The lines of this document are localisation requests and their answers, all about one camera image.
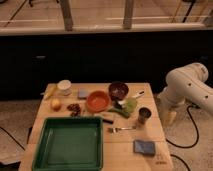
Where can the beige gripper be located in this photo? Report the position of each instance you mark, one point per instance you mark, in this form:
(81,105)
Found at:
(167,114)

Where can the blue sponge front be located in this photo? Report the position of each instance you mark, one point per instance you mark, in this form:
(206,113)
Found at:
(144,147)

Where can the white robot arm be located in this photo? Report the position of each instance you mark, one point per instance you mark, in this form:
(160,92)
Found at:
(185,83)

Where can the green plastic tray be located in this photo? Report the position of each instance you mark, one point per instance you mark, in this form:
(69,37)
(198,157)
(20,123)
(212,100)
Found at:
(70,144)

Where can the metal cup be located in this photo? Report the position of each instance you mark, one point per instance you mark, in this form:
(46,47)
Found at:
(144,115)

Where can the green leafy vegetable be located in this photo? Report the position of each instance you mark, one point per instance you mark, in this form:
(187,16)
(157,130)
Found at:
(126,109)

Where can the dark maroon bowl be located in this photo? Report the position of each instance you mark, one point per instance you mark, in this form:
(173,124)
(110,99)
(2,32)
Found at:
(118,90)

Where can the silver fork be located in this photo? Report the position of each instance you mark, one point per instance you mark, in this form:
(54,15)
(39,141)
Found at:
(116,129)

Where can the orange bowl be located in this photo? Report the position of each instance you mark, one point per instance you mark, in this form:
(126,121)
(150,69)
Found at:
(97,101)

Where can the brown grapes bunch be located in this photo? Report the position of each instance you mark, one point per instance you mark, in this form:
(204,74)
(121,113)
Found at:
(75,109)

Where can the white cup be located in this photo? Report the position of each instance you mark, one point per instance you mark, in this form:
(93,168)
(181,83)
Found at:
(64,87)

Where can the yellow banana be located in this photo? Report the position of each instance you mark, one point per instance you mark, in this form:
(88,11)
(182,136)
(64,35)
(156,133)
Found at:
(49,92)

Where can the white handled utensil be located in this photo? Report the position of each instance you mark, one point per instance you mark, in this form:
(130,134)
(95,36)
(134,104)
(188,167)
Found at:
(135,96)

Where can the black handled brush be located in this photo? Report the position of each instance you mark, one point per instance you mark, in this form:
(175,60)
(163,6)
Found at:
(106,118)

